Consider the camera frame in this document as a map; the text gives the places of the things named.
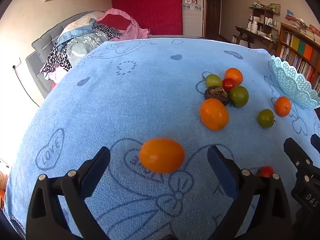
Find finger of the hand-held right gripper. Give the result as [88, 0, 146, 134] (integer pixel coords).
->
[310, 134, 320, 153]
[284, 138, 320, 184]

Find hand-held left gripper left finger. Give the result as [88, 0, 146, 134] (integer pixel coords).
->
[26, 146, 111, 240]

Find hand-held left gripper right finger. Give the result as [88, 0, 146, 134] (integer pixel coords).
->
[207, 145, 293, 240]

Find red cherry tomato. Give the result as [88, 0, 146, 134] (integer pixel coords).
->
[222, 78, 237, 92]
[259, 166, 275, 178]

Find orange mandarin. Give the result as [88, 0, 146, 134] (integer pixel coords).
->
[275, 96, 292, 117]
[224, 68, 244, 86]

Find green tomato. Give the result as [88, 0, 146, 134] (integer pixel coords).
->
[258, 109, 276, 128]
[229, 86, 249, 108]

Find smooth orange tomato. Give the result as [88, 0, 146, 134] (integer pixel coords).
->
[199, 98, 230, 131]

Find oval yellow-orange kumquat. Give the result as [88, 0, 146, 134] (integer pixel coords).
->
[139, 138, 186, 174]

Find light blue lattice basket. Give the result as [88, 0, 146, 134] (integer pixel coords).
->
[271, 55, 320, 109]

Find dark wrinkled passion fruit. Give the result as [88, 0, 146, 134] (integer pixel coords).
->
[204, 86, 230, 106]

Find wooden bookshelf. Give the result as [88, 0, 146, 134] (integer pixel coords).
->
[276, 21, 320, 93]

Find yellow-green tomato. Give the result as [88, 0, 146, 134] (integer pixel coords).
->
[203, 74, 223, 88]

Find blue printed towel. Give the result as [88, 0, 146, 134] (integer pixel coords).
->
[4, 38, 320, 240]

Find stack of books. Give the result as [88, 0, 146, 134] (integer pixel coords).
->
[285, 9, 320, 38]

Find leopard print cloth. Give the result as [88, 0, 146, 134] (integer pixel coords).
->
[91, 22, 123, 40]
[40, 42, 73, 80]

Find wooden side table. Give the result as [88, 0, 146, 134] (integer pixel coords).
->
[235, 26, 278, 53]

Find grey-green floral bedding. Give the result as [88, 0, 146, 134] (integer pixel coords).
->
[66, 32, 109, 65]

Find blue denim jeans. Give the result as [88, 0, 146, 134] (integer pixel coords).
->
[57, 26, 94, 46]

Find small wooden shelf unit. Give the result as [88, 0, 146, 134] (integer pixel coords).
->
[249, 3, 282, 34]

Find grey sofa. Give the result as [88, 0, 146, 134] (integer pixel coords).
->
[25, 11, 105, 99]

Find pink blanket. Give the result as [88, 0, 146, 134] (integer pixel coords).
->
[96, 8, 152, 42]

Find white and yellow cloth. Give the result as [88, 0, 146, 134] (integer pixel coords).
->
[61, 14, 97, 35]

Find red cushion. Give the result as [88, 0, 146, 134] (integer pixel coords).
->
[100, 14, 132, 32]

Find brown wooden door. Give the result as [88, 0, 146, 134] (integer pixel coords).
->
[204, 0, 227, 39]

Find black wall cable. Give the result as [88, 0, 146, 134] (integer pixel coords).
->
[12, 65, 40, 107]

